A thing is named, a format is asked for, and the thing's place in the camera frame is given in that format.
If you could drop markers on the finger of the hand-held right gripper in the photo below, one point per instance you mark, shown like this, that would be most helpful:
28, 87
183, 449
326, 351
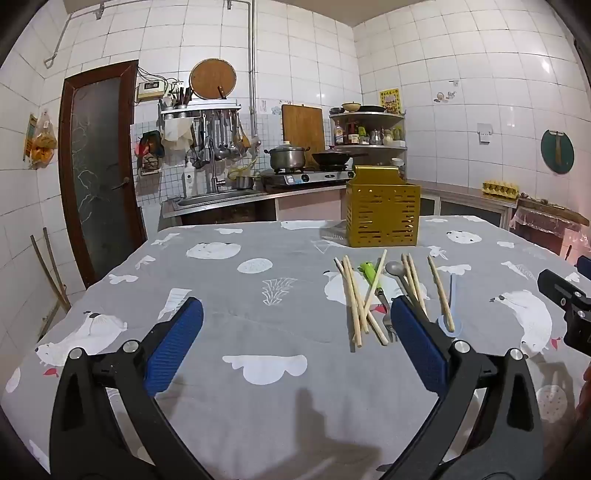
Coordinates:
585, 265
556, 285

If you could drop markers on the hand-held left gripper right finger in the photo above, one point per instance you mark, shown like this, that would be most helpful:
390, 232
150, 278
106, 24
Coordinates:
420, 350

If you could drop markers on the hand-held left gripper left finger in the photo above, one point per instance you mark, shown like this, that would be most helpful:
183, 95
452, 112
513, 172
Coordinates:
173, 350

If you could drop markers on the wooden chopstick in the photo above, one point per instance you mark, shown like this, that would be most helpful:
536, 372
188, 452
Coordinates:
381, 263
415, 272
409, 274
438, 286
346, 301
379, 336
356, 295

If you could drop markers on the light blue plastic spoon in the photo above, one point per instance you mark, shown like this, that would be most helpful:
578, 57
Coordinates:
454, 288

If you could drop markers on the metal spoon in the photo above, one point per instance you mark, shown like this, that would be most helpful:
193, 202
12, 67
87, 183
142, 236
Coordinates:
395, 269

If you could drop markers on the yellow perforated utensil holder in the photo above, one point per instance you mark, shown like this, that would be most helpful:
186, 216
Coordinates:
383, 217

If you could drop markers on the row of hanging kitchen utensils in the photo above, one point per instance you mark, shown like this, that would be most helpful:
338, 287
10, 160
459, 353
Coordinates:
221, 138

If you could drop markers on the wooden board with plastic sheet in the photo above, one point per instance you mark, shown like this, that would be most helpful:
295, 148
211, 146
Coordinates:
545, 214

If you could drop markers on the grey printed tablecloth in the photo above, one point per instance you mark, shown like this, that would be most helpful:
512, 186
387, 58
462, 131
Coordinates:
258, 323

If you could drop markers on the yellow egg carton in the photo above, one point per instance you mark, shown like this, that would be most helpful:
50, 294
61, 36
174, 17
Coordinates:
501, 189

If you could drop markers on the kitchen counter cabinet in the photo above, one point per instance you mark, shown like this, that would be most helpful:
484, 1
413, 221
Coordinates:
461, 203

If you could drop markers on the leaning wooden sticks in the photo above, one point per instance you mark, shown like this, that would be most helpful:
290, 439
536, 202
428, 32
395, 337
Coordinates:
51, 267

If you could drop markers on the steel sink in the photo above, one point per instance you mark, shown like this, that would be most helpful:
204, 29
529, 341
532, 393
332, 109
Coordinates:
217, 197

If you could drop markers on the white soap bottle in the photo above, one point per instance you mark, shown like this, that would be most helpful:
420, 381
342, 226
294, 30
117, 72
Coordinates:
189, 180

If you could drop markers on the small steel pot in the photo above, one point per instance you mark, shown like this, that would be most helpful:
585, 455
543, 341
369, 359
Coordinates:
242, 183

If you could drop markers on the glass jar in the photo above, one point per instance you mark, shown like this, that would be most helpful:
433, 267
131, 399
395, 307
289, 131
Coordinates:
398, 168

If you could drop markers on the steel faucet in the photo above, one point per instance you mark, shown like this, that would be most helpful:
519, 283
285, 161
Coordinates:
215, 170

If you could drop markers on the brown frosted glass door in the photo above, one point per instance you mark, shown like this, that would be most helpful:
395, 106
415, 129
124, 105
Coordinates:
99, 175

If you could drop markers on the red hanging bag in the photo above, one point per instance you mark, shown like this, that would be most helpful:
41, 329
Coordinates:
150, 150

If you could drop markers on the steel gas stove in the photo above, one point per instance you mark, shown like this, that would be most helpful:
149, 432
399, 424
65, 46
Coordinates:
304, 177

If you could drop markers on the black wok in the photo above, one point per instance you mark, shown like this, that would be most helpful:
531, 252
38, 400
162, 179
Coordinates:
332, 158

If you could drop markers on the white hanging cloth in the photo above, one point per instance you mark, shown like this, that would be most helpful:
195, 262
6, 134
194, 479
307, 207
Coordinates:
178, 134

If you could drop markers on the steel pot with lid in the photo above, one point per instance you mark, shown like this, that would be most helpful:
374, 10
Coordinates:
287, 158

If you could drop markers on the metal corner shelf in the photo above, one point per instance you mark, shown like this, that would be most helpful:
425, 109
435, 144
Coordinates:
369, 117

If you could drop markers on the orange plastic bag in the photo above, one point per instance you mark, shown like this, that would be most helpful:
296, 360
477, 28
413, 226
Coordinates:
42, 143

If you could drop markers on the rectangular wooden cutting board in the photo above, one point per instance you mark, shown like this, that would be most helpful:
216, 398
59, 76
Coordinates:
302, 127

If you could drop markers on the round wooden cutting board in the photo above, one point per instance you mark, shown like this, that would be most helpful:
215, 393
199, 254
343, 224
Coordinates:
210, 78

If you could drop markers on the green round wall board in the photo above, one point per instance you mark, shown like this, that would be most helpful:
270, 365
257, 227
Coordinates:
557, 152

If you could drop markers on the white wall socket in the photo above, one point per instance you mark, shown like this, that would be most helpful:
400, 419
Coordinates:
485, 133

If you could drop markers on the small wall sticker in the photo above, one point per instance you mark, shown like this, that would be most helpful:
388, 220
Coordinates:
445, 96

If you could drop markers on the metal wall rack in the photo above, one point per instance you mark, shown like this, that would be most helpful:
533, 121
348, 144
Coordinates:
203, 108

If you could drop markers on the yellow wall poster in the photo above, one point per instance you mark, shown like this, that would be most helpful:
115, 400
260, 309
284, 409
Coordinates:
389, 101

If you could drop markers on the white wall box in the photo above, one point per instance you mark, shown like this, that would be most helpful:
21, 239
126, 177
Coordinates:
150, 91

